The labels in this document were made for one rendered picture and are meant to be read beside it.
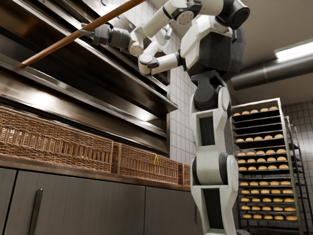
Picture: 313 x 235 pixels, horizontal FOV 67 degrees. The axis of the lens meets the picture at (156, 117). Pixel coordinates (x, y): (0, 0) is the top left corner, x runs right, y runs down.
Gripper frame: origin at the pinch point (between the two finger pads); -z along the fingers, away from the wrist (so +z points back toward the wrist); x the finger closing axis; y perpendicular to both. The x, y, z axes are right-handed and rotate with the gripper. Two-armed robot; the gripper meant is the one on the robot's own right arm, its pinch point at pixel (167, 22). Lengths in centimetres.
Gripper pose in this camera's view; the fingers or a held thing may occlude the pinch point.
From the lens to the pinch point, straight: 186.8
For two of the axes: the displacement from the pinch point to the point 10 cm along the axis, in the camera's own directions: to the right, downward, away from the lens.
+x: -1.1, -6.8, -7.3
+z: -2.1, 7.3, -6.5
